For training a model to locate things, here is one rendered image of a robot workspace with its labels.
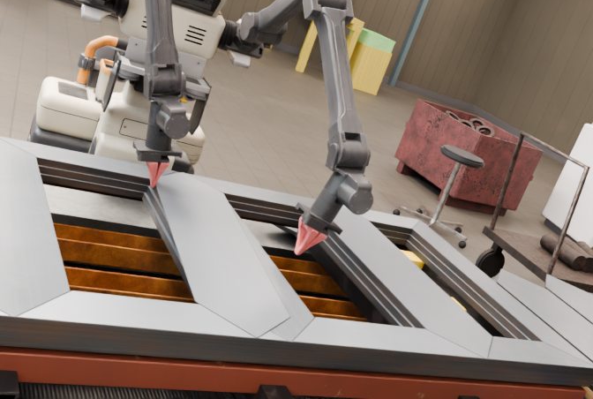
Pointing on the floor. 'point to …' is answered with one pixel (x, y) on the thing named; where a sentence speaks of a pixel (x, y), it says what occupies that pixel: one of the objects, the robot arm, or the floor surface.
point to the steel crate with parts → (437, 161)
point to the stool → (447, 191)
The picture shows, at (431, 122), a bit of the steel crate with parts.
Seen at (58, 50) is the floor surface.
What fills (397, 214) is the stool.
